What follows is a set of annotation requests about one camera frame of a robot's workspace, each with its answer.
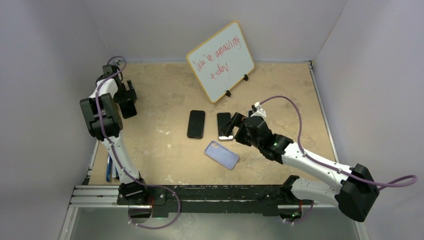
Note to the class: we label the blue black hand tool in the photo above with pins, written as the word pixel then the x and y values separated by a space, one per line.
pixel 111 170

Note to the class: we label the light blue case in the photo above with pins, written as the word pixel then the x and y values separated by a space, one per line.
pixel 221 154

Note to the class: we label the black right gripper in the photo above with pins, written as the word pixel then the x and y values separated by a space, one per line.
pixel 238 120

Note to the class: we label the black phone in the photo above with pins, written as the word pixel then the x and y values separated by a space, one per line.
pixel 223 118
pixel 128 109

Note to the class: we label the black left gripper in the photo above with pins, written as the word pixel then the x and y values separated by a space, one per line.
pixel 129 95

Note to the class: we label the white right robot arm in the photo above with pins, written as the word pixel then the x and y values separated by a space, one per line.
pixel 348 188

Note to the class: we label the whiteboard with red writing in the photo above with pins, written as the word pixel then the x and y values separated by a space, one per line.
pixel 222 61

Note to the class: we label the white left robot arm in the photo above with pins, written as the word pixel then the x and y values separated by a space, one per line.
pixel 104 111

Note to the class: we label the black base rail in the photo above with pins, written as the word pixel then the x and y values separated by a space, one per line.
pixel 267 200

